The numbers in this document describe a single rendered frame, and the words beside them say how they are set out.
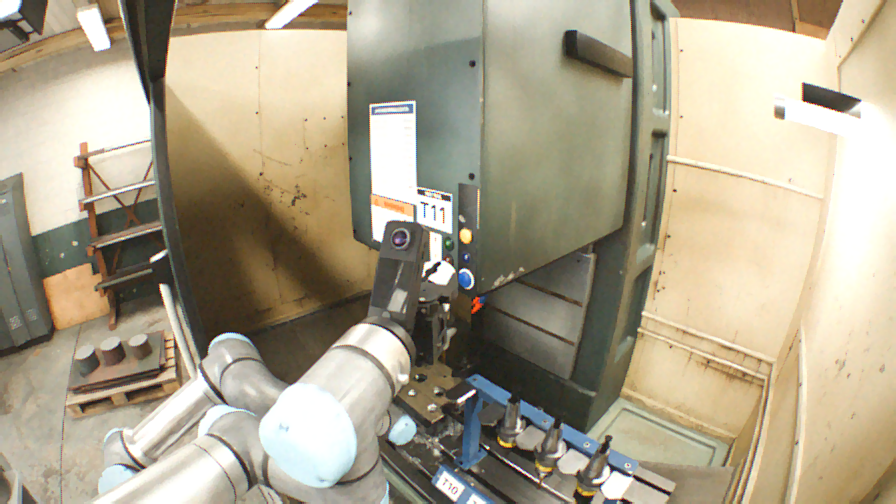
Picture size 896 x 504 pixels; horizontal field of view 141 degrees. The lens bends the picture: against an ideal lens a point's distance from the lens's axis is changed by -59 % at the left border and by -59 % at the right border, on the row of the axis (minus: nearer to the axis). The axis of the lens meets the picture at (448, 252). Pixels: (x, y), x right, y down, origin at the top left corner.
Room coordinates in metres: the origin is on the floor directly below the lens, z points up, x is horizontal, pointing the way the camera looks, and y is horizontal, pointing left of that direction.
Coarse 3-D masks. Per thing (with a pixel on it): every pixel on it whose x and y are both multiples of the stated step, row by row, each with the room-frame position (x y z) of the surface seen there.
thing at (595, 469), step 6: (594, 456) 0.43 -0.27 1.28; (600, 456) 0.42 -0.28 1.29; (606, 456) 0.42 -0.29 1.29; (588, 462) 0.44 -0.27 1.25; (594, 462) 0.42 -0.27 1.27; (600, 462) 0.42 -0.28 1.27; (606, 462) 0.42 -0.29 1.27; (588, 468) 0.43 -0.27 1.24; (594, 468) 0.42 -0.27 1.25; (600, 468) 0.41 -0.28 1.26; (606, 468) 0.42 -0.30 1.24; (588, 474) 0.42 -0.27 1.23; (594, 474) 0.41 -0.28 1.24; (600, 474) 0.41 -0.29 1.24
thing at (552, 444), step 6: (552, 426) 0.51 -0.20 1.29; (552, 432) 0.50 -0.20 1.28; (558, 432) 0.50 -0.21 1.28; (546, 438) 0.51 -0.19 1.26; (552, 438) 0.50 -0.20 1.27; (558, 438) 0.50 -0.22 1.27; (546, 444) 0.50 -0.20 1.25; (552, 444) 0.49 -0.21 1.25; (558, 444) 0.49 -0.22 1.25; (546, 450) 0.50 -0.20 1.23; (552, 450) 0.49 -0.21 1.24; (558, 450) 0.49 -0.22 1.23
